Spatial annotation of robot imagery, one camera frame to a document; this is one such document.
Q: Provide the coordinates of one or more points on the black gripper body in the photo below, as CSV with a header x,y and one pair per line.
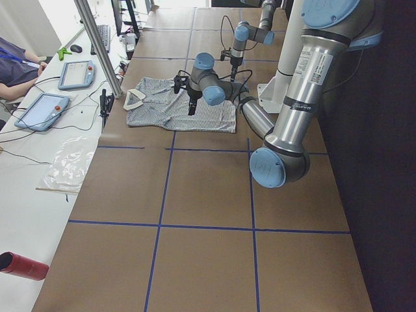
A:
x,y
194,95
234,63

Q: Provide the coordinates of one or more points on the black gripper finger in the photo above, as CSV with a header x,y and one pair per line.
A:
x,y
193,105
190,108
233,73

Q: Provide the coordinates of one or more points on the navy white striped polo shirt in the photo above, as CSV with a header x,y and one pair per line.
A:
x,y
161,107

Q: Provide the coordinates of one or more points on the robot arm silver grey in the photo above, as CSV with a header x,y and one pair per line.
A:
x,y
317,33
245,32

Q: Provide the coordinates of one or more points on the black spare gripper tool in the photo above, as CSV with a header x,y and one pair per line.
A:
x,y
106,103

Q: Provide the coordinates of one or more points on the black keyboard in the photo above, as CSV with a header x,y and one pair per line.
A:
x,y
104,33

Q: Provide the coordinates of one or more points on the far blue teach pendant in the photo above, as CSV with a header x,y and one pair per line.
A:
x,y
77,75

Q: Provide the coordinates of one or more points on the blue teach pendant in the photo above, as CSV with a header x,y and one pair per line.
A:
x,y
77,75
43,112

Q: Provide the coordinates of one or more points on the black computer mouse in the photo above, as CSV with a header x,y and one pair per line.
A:
x,y
76,48

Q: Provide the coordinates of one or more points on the green clamp tool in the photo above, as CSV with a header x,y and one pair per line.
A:
x,y
62,52

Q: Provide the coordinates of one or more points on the clear plastic bag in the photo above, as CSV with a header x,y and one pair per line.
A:
x,y
69,167

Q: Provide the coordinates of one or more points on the near blue teach pendant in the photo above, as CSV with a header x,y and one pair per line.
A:
x,y
43,112

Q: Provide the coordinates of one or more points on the seated person in blue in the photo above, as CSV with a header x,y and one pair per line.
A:
x,y
20,69

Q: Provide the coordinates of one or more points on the red cylinder bottle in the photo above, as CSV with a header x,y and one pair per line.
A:
x,y
17,265

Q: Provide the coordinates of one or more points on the aluminium frame post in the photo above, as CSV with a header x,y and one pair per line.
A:
x,y
92,32

